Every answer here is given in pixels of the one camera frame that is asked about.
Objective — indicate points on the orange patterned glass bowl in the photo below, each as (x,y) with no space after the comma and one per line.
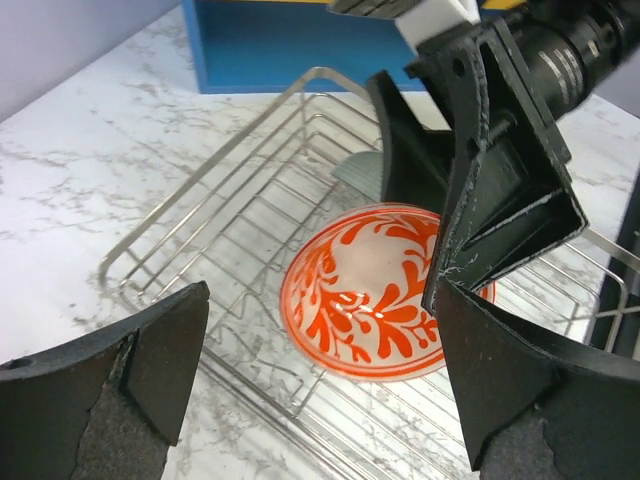
(351,297)

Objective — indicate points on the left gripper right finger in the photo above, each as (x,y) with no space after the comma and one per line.
(534,404)

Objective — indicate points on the colourful wooden shelf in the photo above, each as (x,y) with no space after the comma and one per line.
(242,47)

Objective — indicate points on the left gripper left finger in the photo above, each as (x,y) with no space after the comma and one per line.
(109,404)

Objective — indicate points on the green glass bowl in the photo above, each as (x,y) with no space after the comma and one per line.
(363,172)

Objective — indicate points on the metal wire dish rack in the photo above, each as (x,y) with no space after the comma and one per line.
(259,407)

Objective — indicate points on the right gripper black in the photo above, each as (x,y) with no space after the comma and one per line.
(501,86)

